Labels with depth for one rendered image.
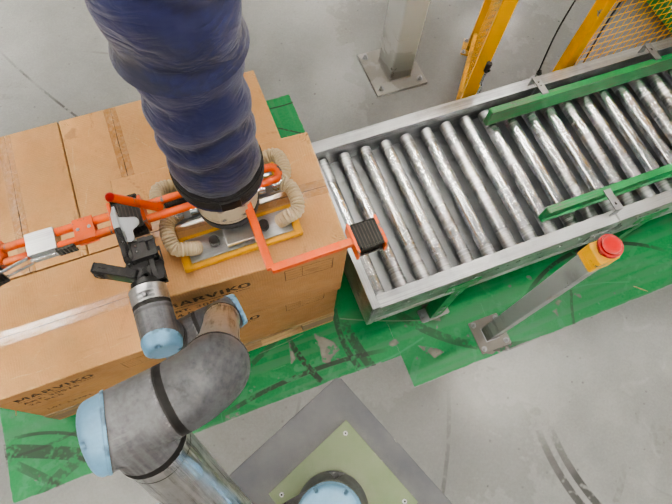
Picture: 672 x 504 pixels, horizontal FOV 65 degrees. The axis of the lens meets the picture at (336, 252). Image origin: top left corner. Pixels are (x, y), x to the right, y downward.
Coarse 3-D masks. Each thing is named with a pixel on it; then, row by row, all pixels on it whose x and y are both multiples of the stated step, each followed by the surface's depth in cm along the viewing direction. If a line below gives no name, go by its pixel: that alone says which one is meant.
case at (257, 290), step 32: (128, 192) 152; (320, 192) 155; (192, 224) 149; (320, 224) 151; (160, 256) 145; (256, 256) 147; (288, 256) 147; (192, 288) 142; (224, 288) 149; (256, 288) 157; (288, 288) 167; (320, 288) 178
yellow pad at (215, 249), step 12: (288, 204) 151; (264, 216) 148; (216, 228) 147; (264, 228) 145; (276, 228) 147; (288, 228) 147; (300, 228) 148; (180, 240) 145; (192, 240) 145; (204, 240) 145; (216, 240) 142; (252, 240) 146; (276, 240) 147; (204, 252) 144; (216, 252) 144; (228, 252) 144; (240, 252) 145; (192, 264) 143; (204, 264) 143
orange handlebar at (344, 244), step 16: (272, 176) 140; (176, 192) 137; (176, 208) 135; (192, 208) 137; (80, 224) 132; (96, 224) 134; (256, 224) 135; (16, 240) 130; (64, 240) 131; (80, 240) 130; (96, 240) 133; (256, 240) 133; (16, 256) 128; (304, 256) 132; (320, 256) 133; (272, 272) 131
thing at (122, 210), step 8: (120, 208) 134; (128, 208) 134; (136, 208) 134; (120, 216) 133; (128, 216) 133; (136, 216) 133; (144, 216) 132; (144, 224) 132; (136, 232) 134; (144, 232) 135
